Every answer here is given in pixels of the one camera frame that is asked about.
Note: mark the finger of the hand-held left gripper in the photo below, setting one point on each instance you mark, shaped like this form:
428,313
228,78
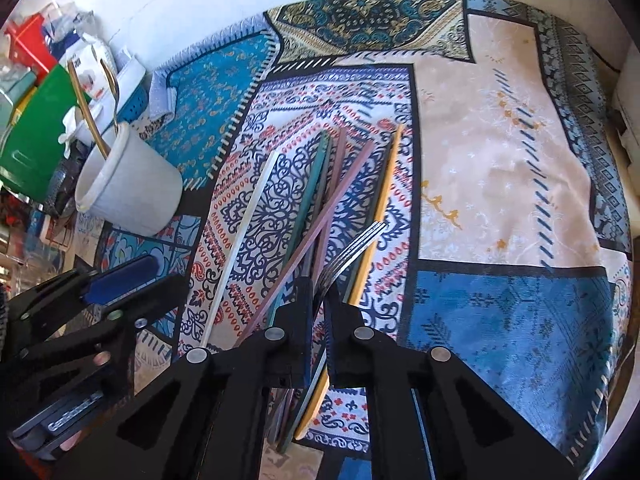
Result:
122,280
125,325

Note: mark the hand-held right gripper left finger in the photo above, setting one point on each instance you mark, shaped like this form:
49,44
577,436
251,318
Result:
300,320

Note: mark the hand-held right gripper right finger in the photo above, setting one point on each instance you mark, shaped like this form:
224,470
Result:
342,340

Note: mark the silver fork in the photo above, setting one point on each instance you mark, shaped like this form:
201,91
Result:
350,255

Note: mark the white bowl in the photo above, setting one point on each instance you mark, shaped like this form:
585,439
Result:
135,190

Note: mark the green plastic bin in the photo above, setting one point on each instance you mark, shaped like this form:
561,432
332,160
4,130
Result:
35,135

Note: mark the blue perforated basket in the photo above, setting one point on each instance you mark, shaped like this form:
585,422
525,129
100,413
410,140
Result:
132,102

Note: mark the gold spoon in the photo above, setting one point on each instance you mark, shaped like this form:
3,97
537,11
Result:
116,100

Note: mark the white package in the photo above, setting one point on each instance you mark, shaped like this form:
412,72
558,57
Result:
95,65

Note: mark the patterned tablecloth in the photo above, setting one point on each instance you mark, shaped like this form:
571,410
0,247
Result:
500,160

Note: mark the red box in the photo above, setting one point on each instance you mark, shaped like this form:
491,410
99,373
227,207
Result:
30,42

